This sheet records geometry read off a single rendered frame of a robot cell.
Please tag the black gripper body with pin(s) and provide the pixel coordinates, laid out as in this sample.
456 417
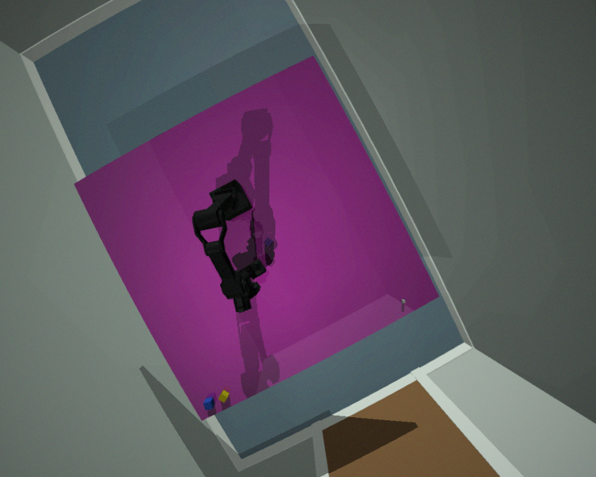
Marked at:
255 267

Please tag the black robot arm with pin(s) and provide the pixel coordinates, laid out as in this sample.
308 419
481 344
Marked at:
234 285

